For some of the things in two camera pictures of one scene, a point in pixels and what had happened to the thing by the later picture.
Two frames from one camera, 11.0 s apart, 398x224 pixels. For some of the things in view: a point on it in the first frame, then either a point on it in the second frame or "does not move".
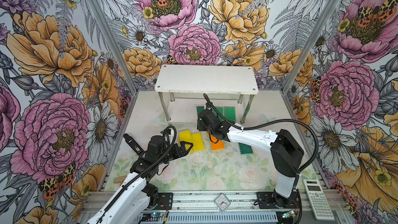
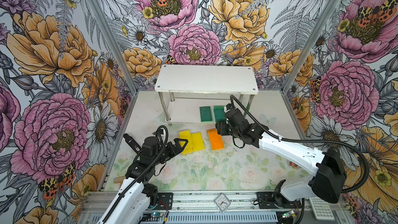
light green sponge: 220,109 does not move
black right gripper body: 201,127 → 225,129
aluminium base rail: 230,207 does not move
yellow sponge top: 185,135 does not move
